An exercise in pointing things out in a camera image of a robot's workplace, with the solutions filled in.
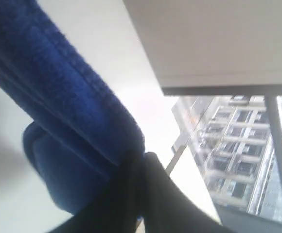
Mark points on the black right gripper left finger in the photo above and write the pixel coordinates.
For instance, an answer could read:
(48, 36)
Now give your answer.
(116, 209)

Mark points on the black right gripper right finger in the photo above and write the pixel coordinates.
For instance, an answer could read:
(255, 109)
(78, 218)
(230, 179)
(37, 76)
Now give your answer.
(165, 209)

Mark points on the blue microfibre towel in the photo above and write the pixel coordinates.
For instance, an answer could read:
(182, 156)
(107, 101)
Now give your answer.
(80, 132)

